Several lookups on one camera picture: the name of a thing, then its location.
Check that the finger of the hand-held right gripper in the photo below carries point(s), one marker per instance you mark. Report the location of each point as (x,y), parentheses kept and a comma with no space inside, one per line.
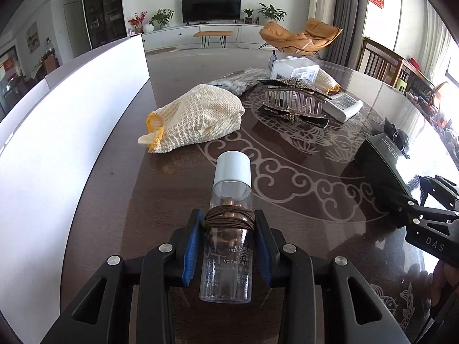
(439,190)
(403,206)

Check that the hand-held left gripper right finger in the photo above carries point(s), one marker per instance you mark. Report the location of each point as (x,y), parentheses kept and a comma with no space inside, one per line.
(266,254)

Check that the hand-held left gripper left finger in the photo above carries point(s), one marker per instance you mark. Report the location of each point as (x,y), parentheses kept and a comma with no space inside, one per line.
(192,251)

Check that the black cardboard box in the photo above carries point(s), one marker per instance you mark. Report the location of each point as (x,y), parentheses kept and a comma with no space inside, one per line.
(383,161)

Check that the clear bottle silver cap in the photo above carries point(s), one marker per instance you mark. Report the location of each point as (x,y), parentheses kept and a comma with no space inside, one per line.
(229,193)

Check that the white squeeze bottle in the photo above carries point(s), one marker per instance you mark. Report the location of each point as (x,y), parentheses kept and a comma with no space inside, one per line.
(342,109)

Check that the cream knitted glove yellow cuff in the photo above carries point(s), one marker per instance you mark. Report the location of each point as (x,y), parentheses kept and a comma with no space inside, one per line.
(200,114)
(328,80)

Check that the white storage container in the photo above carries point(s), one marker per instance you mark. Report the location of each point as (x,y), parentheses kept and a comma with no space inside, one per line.
(71,132)

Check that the person's right hand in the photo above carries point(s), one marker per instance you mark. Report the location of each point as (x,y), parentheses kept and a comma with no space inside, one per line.
(444,277)

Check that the wooden dining chair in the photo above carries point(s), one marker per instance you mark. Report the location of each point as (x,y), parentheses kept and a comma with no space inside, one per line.
(416,80)
(378,61)

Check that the rhinestone hair claw clip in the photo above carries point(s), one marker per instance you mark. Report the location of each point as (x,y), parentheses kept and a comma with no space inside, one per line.
(294,100)

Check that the cotton swab pack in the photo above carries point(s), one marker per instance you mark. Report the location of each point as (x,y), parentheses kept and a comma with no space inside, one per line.
(233,80)

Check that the white plastic box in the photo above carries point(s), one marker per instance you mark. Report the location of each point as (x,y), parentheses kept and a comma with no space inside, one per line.
(292,67)

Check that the grey curtain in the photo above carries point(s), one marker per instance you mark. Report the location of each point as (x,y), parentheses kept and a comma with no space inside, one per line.
(349,14)

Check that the orange lounge chair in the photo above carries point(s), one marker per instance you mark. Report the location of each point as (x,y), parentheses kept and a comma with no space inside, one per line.
(297,36)

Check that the white television cabinet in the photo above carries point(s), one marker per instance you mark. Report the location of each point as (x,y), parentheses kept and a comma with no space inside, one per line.
(172,37)

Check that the orange bench with hairpin legs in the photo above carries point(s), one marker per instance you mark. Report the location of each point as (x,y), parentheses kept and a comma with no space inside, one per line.
(213,34)

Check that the white round vase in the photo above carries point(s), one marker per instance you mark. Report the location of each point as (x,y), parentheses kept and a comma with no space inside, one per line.
(147,28)

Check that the large leafy potted plant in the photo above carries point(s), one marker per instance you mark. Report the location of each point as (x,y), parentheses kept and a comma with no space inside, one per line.
(272,11)

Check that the green potted plant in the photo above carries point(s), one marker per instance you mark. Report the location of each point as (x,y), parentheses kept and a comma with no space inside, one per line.
(162,17)

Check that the red flower arrangement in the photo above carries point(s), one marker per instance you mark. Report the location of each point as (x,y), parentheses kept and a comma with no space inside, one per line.
(137,19)

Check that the small potted plant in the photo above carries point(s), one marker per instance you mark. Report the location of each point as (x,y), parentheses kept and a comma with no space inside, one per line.
(248,15)

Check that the black television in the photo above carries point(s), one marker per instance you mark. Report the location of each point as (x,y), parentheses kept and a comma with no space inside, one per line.
(211,7)

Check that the dark display cabinet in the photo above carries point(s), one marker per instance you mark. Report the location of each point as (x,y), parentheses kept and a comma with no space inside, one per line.
(104,7)

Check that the framed wall painting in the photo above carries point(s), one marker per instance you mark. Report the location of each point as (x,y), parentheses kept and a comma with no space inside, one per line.
(32,36)

